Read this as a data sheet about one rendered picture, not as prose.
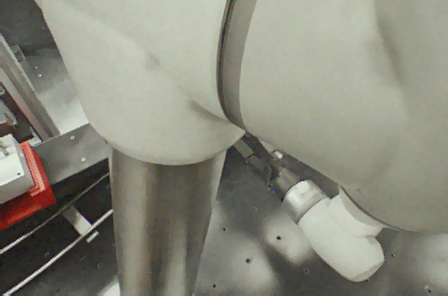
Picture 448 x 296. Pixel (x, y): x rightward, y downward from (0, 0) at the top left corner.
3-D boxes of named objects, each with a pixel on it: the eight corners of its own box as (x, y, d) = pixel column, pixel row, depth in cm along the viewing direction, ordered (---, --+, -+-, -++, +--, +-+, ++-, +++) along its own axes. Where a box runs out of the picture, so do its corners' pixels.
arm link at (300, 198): (333, 189, 63) (312, 170, 66) (301, 213, 60) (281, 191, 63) (322, 209, 70) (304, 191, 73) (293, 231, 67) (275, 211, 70)
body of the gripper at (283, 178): (303, 193, 73) (277, 166, 78) (310, 173, 66) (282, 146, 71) (279, 209, 70) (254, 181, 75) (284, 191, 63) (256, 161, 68)
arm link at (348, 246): (296, 232, 69) (339, 195, 70) (349, 293, 61) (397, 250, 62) (292, 222, 60) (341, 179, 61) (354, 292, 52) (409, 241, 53)
